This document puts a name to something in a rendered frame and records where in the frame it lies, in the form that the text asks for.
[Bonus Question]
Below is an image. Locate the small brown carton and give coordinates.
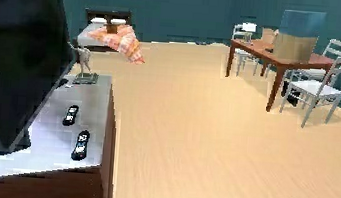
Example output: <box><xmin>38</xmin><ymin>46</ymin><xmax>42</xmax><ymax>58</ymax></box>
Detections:
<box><xmin>261</xmin><ymin>27</ymin><xmax>280</xmax><ymax>45</ymax></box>

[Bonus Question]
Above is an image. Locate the white table lamp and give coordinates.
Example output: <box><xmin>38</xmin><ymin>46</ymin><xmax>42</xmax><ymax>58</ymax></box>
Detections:
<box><xmin>241</xmin><ymin>22</ymin><xmax>258</xmax><ymax>45</ymax></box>

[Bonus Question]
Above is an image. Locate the white pillow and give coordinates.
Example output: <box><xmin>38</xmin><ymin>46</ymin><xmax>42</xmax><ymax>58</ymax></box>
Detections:
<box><xmin>110</xmin><ymin>18</ymin><xmax>128</xmax><ymax>26</ymax></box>
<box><xmin>90</xmin><ymin>16</ymin><xmax>108</xmax><ymax>25</ymax></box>

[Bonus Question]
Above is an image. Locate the brown box on bed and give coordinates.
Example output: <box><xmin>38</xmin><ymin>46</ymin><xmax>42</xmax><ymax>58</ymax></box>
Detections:
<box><xmin>106</xmin><ymin>23</ymin><xmax>120</xmax><ymax>35</ymax></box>

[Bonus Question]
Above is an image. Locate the black television set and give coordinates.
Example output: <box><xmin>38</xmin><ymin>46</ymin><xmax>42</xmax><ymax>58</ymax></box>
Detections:
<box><xmin>0</xmin><ymin>0</ymin><xmax>80</xmax><ymax>162</ymax></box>

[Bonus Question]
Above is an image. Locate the grey figure statue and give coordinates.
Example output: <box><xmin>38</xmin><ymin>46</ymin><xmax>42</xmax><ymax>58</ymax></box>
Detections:
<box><xmin>67</xmin><ymin>39</ymin><xmax>102</xmax><ymax>86</ymax></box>

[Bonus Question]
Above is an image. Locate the white chair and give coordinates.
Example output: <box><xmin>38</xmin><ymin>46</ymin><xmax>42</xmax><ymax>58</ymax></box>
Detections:
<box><xmin>229</xmin><ymin>23</ymin><xmax>263</xmax><ymax>78</ymax></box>
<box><xmin>291</xmin><ymin>36</ymin><xmax>341</xmax><ymax>87</ymax></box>
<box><xmin>278</xmin><ymin>50</ymin><xmax>341</xmax><ymax>131</ymax></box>

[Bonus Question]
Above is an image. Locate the brown cabinet with grey top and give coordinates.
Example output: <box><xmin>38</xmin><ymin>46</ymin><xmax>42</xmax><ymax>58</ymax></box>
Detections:
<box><xmin>0</xmin><ymin>67</ymin><xmax>122</xmax><ymax>198</ymax></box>

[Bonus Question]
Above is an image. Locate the orange checked blanket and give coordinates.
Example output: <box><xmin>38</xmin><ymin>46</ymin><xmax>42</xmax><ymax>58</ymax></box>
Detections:
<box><xmin>86</xmin><ymin>21</ymin><xmax>149</xmax><ymax>65</ymax></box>

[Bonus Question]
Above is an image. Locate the black remote control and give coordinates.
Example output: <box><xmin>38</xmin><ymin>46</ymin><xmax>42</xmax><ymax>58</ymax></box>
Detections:
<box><xmin>70</xmin><ymin>128</ymin><xmax>91</xmax><ymax>162</ymax></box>
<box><xmin>61</xmin><ymin>104</ymin><xmax>80</xmax><ymax>128</ymax></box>

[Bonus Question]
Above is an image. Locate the bed with dark headboard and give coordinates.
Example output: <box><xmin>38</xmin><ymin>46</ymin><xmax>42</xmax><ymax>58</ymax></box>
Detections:
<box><xmin>76</xmin><ymin>6</ymin><xmax>134</xmax><ymax>54</ymax></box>

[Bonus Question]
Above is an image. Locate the brown wooden table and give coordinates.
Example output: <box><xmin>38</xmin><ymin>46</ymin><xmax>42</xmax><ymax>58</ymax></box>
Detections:
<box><xmin>223</xmin><ymin>36</ymin><xmax>337</xmax><ymax>117</ymax></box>

